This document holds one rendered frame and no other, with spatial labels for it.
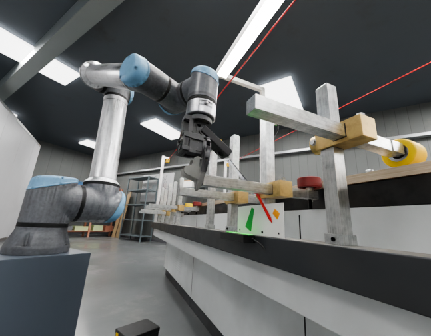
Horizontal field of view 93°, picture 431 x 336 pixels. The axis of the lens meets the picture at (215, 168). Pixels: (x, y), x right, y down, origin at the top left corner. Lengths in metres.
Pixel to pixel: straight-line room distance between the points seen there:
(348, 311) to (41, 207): 0.92
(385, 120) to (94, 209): 5.73
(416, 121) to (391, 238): 5.33
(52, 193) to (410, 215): 1.08
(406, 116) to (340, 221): 5.54
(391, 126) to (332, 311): 5.46
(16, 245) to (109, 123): 0.57
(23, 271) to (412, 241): 1.05
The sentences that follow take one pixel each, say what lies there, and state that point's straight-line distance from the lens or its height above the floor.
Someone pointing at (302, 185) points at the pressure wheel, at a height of 0.88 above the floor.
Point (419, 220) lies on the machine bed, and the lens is 0.70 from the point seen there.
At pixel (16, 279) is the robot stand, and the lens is 0.88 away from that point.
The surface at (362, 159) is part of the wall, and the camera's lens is 5.60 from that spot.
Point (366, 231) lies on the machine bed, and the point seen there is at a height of 0.73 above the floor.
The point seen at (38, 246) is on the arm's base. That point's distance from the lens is 0.92.
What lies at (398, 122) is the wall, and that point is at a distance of 5.95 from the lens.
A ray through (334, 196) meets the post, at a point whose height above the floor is 0.80.
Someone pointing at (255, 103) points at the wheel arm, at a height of 0.94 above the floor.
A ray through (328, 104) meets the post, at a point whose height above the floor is 1.03.
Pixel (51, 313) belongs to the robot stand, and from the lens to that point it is 0.95.
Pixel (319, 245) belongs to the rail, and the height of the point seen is 0.70.
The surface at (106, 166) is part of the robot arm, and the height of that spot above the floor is 0.95.
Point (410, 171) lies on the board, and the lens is 0.71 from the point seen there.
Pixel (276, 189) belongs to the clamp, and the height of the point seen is 0.84.
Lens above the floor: 0.73
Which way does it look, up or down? 15 degrees up
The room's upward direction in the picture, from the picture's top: 3 degrees clockwise
